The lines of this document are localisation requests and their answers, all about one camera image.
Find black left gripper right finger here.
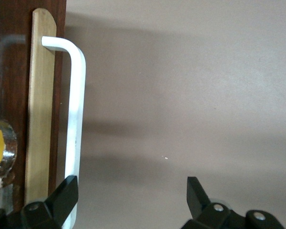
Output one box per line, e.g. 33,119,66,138
182,176,245,229

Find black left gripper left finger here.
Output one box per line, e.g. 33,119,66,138
21,176,79,229

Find wooden drawer with white handle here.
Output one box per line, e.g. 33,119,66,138
0,0,88,229

